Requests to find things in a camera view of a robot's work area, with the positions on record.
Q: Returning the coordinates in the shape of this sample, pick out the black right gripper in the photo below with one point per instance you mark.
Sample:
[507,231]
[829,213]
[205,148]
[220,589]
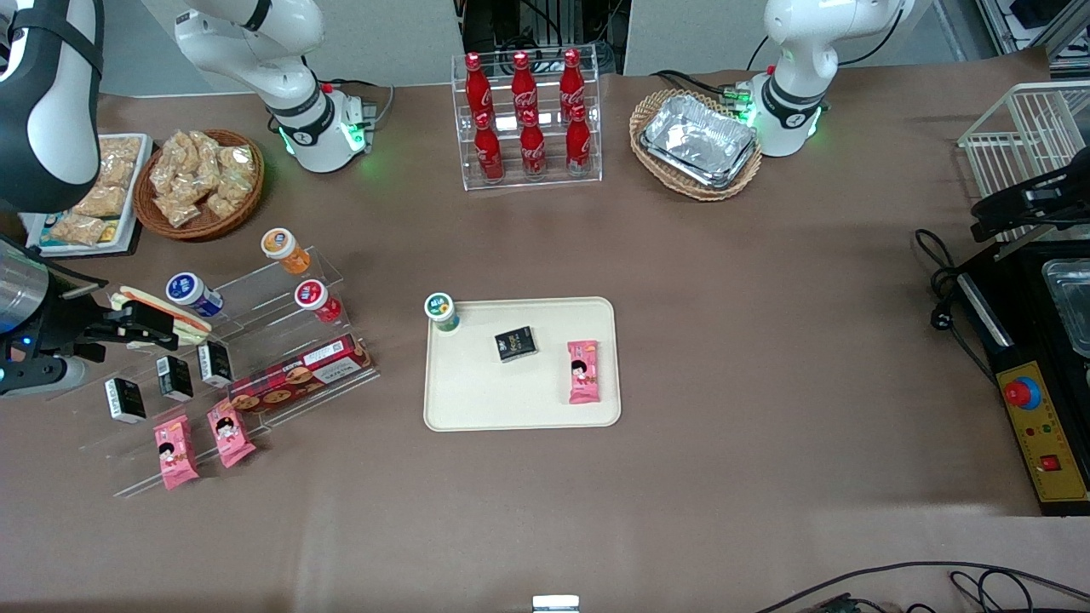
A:
[66,322]

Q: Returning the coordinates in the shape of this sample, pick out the plastic-wrapped orange sandwich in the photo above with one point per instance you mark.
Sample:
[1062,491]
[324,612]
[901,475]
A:
[192,323]

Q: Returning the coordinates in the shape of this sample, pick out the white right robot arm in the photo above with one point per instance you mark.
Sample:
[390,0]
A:
[294,128]

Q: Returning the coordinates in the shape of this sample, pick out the white rectangular snack tray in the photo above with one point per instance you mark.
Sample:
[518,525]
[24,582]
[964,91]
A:
[136,196]

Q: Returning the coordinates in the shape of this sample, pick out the cream plastic tray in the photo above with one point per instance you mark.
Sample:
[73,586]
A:
[519,396]

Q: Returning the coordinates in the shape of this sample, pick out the foil tray in machine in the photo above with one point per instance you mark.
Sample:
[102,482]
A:
[1071,302]

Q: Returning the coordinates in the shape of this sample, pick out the small black box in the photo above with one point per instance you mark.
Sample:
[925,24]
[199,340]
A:
[516,345]
[174,378]
[125,400]
[215,364]

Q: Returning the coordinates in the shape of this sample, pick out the blue-lid small bottle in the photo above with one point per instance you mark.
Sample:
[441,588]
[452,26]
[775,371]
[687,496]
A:
[192,292]

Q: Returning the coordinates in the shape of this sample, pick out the small yellow packet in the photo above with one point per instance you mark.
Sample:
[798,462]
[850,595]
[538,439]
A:
[109,232]

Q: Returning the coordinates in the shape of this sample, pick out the brown wicker snack basket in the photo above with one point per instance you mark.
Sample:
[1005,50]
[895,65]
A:
[149,213]

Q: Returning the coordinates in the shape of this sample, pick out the clear bag of brown snacks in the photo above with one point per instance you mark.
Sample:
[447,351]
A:
[119,157]
[200,180]
[177,157]
[226,197]
[102,202]
[177,209]
[209,149]
[77,230]
[238,162]

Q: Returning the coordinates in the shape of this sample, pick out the clear acrylic tiered display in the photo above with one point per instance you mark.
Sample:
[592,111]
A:
[255,294]

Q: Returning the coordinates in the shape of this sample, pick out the pink snack packet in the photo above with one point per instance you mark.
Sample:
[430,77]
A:
[175,453]
[230,434]
[583,375]

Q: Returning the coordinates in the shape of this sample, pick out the red cookie box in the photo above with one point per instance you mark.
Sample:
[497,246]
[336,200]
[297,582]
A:
[298,375]

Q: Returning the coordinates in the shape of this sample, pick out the orange-lid small bottle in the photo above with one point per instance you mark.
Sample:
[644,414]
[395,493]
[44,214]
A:
[285,249]

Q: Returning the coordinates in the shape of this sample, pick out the red-lid small bottle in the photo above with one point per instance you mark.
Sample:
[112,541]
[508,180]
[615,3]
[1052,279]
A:
[317,300]

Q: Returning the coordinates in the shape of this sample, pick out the green-lid small can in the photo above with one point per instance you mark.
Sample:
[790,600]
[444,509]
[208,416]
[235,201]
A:
[441,308]

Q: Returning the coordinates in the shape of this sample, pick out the red cola bottle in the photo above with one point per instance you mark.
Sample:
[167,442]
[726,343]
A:
[524,89]
[478,89]
[572,85]
[533,151]
[489,153]
[578,146]

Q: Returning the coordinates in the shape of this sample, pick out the clear acrylic bottle rack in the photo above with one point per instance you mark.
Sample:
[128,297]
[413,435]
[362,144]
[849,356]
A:
[549,162]

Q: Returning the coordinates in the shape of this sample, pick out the small white device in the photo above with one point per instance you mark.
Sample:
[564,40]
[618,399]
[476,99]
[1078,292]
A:
[555,604]

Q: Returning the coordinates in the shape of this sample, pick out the black equipment rack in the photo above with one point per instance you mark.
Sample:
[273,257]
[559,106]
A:
[545,25]

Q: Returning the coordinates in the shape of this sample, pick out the light wicker basket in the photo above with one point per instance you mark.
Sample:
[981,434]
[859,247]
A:
[647,166]

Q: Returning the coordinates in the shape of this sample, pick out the stacked aluminium foil trays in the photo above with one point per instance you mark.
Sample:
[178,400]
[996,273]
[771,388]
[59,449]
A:
[698,140]

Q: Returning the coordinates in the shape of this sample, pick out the black sealing machine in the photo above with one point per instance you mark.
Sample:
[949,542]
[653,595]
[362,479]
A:
[1022,323]

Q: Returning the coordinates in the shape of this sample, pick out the red emergency stop button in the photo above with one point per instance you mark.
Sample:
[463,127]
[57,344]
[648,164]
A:
[1022,393]

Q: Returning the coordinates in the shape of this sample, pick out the yellow control panel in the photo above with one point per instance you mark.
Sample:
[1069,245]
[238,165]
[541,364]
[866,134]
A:
[1052,443]

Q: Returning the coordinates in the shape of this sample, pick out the aluminium frame structure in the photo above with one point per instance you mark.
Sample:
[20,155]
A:
[1030,21]

